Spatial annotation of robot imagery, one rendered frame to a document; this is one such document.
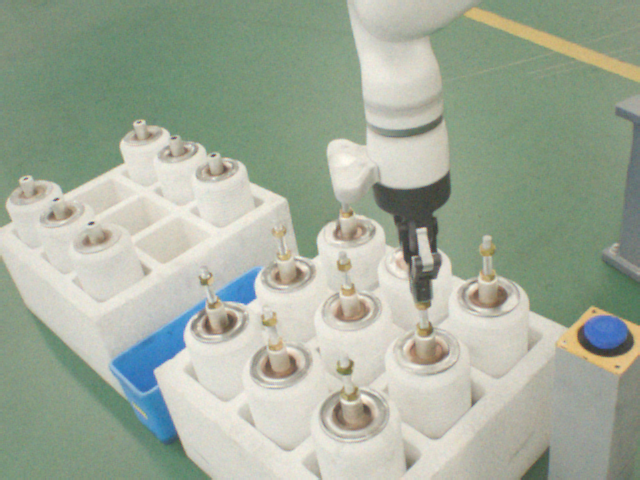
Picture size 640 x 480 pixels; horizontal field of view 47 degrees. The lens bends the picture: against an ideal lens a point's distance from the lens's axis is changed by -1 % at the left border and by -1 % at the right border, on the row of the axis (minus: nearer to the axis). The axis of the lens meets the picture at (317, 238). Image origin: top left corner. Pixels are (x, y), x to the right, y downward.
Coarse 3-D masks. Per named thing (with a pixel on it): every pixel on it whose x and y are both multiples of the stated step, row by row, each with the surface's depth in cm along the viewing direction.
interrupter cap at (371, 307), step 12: (336, 300) 93; (360, 300) 93; (372, 300) 93; (324, 312) 92; (336, 312) 92; (360, 312) 92; (372, 312) 91; (336, 324) 90; (348, 324) 90; (360, 324) 89
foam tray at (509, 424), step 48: (528, 336) 96; (192, 384) 96; (336, 384) 92; (384, 384) 91; (480, 384) 89; (528, 384) 88; (192, 432) 100; (240, 432) 88; (480, 432) 84; (528, 432) 94
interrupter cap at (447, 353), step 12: (408, 336) 86; (444, 336) 86; (396, 348) 85; (408, 348) 85; (444, 348) 84; (456, 348) 84; (396, 360) 83; (408, 360) 83; (420, 360) 83; (432, 360) 83; (444, 360) 82; (456, 360) 82; (408, 372) 82; (420, 372) 81; (432, 372) 81
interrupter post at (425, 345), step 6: (420, 336) 82; (426, 336) 82; (432, 336) 82; (420, 342) 82; (426, 342) 82; (432, 342) 82; (420, 348) 83; (426, 348) 83; (432, 348) 83; (420, 354) 84; (426, 354) 83; (432, 354) 83
